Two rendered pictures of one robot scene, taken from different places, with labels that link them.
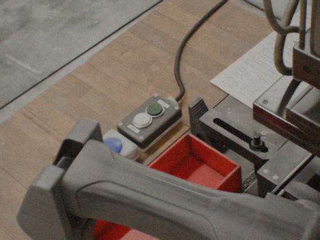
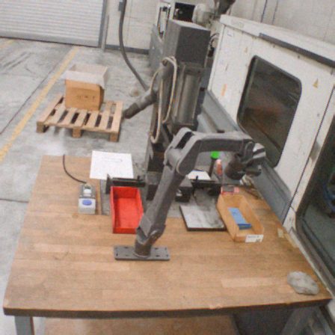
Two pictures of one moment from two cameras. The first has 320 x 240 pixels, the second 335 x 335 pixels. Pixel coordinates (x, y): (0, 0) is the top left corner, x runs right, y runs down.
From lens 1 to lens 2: 105 cm
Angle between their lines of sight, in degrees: 55
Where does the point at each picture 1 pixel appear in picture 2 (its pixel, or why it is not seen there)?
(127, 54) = (48, 180)
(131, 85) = (63, 188)
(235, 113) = not seen: hidden behind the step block
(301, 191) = not seen: hidden behind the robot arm
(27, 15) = not seen: outside the picture
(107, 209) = (209, 144)
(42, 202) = (196, 146)
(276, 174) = (154, 182)
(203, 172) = (121, 200)
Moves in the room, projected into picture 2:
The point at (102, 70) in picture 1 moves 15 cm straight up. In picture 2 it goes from (45, 188) to (45, 157)
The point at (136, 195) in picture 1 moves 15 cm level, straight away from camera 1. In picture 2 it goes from (215, 137) to (173, 123)
